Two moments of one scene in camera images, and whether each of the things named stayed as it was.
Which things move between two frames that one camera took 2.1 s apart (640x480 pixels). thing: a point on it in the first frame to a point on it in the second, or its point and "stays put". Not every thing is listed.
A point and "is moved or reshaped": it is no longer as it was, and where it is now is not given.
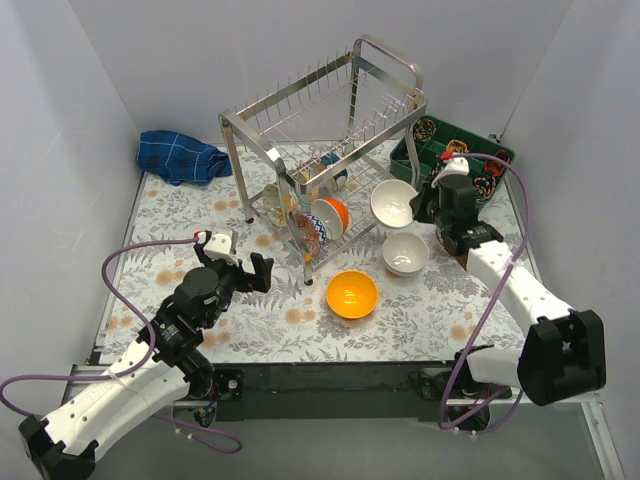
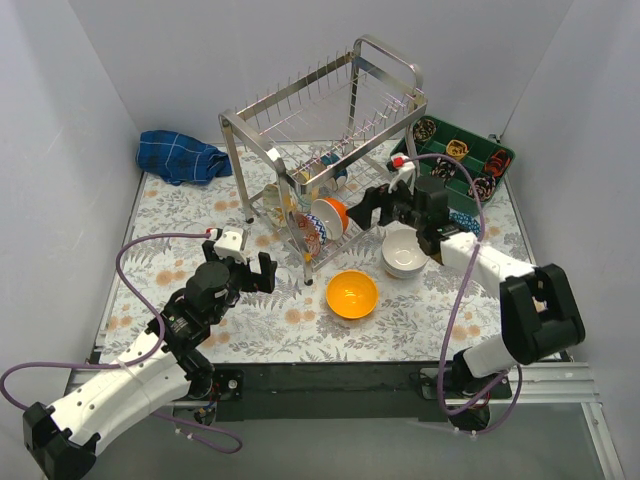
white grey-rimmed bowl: [390, 203] is moved or reshaped
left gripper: [242, 279] stays put
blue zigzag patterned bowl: [319, 226] stays put
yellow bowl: [352, 294] stays put
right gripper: [430, 209] to [388, 206]
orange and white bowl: [334, 215] stays put
